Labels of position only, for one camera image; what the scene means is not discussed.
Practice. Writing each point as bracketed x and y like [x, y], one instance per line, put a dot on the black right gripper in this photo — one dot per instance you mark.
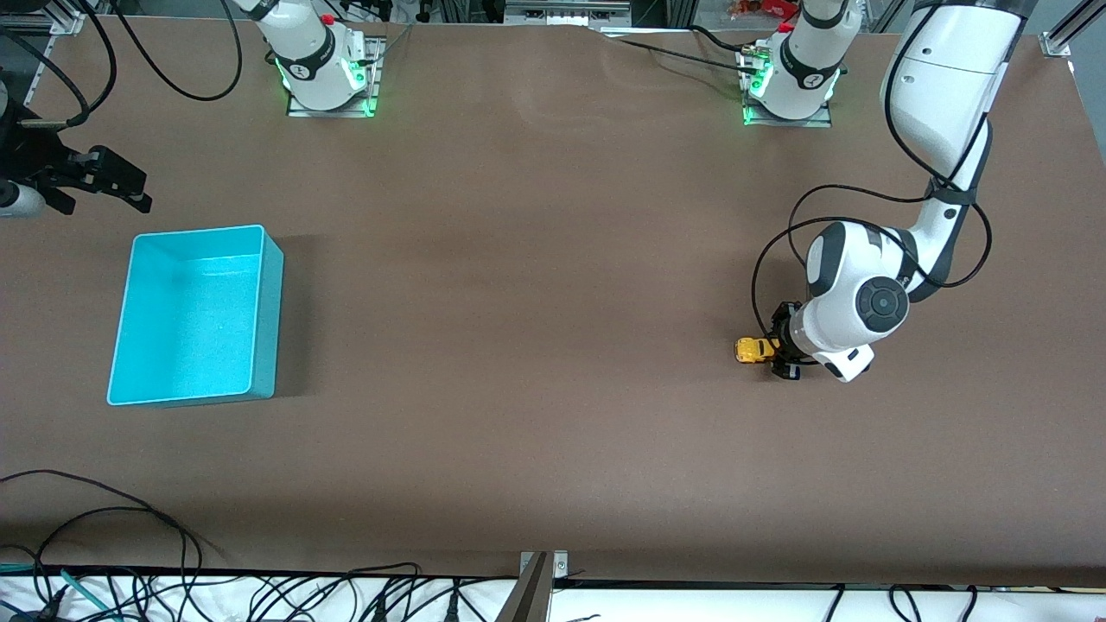
[36, 161]

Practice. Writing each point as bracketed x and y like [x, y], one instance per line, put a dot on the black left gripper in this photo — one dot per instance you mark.
[785, 333]

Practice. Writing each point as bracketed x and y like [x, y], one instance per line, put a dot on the yellow beetle toy car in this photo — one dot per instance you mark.
[753, 351]

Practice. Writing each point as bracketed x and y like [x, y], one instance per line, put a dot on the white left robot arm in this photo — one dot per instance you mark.
[942, 86]

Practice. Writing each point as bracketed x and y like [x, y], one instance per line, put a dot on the turquoise plastic bin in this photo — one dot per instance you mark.
[186, 320]

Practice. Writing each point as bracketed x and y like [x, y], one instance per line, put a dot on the red orange item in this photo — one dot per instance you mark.
[760, 9]

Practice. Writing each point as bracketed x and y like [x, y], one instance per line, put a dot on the grey metal device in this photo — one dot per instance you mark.
[566, 12]

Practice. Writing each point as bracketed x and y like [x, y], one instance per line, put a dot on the black power plug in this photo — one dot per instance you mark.
[454, 605]
[378, 607]

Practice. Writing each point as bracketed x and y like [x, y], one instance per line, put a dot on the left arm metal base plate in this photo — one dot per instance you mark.
[786, 123]

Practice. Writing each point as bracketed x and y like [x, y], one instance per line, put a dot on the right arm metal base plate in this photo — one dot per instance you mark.
[333, 113]

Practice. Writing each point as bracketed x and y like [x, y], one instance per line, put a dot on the metal table edge bracket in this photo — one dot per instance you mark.
[536, 596]

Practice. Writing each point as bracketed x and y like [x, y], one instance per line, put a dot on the short aluminium frame profile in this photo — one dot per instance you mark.
[1058, 41]

